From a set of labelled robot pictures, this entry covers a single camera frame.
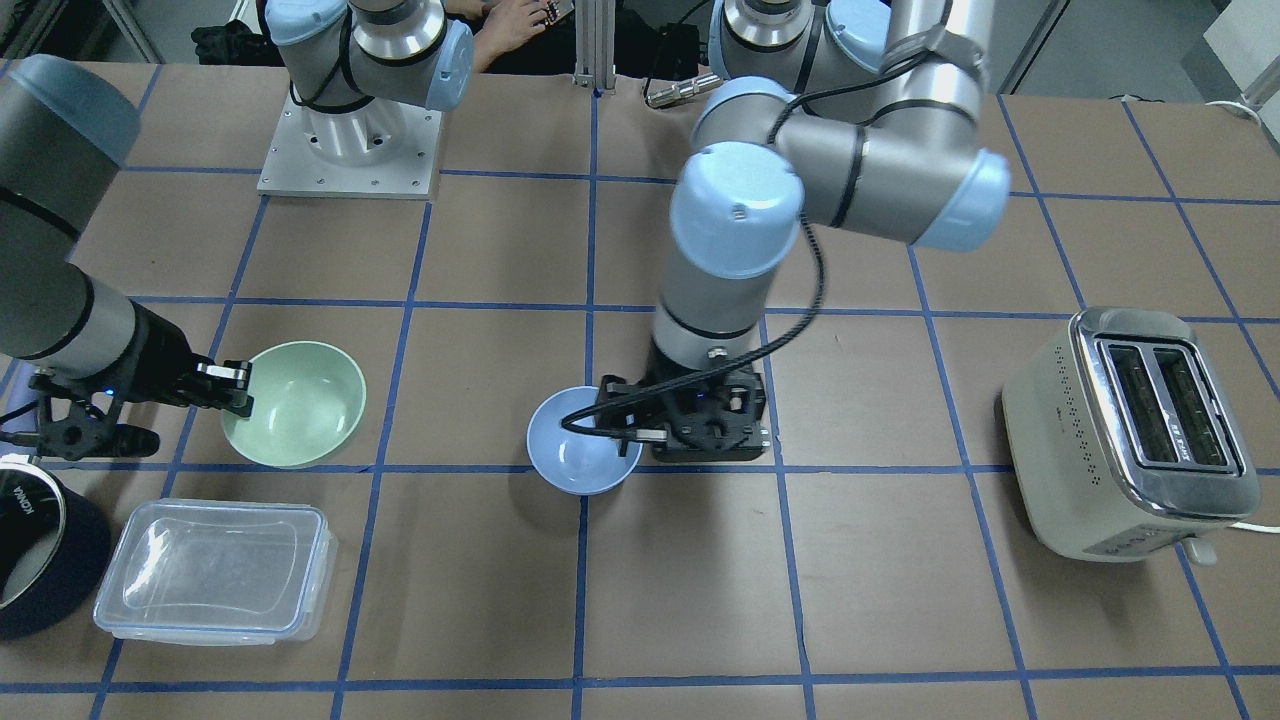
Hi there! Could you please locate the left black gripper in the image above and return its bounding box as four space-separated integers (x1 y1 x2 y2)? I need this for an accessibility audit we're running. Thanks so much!
596 365 771 462

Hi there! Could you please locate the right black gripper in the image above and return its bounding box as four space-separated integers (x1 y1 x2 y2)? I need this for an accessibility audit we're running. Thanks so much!
29 304 253 461

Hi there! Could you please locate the blue bowl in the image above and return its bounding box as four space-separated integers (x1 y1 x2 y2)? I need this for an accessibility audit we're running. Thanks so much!
526 386 643 496

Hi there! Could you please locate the green bowl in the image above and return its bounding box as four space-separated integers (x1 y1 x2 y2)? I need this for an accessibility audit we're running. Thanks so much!
221 341 369 470

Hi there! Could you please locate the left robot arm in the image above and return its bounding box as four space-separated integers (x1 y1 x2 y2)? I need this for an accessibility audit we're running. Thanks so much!
561 1 1011 462

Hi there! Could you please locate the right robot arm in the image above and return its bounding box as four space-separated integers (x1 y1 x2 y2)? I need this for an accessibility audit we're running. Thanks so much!
1 54 253 460

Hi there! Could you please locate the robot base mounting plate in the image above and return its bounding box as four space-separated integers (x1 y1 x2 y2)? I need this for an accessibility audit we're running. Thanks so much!
257 99 445 201

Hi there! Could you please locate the person's hand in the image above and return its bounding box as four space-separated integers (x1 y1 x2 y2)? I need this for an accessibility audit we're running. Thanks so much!
448 1 575 76

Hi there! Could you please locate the dark blue saucepan with lid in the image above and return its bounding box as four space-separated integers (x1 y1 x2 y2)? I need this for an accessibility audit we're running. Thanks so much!
1 454 113 642

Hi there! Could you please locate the clear plastic food container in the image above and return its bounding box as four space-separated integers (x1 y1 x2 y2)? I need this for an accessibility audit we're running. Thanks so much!
93 498 338 646

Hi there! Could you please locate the cream two-slot toaster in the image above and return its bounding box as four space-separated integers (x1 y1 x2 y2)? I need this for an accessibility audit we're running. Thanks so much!
1000 307 1261 566

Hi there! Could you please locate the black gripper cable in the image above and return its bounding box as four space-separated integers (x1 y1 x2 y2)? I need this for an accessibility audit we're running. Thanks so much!
561 40 961 443

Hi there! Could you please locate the metal cable connector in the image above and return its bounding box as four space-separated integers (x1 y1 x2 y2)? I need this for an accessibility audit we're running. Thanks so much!
644 73 724 110

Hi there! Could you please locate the aluminium frame post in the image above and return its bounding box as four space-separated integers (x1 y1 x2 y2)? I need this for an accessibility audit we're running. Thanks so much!
573 0 617 97

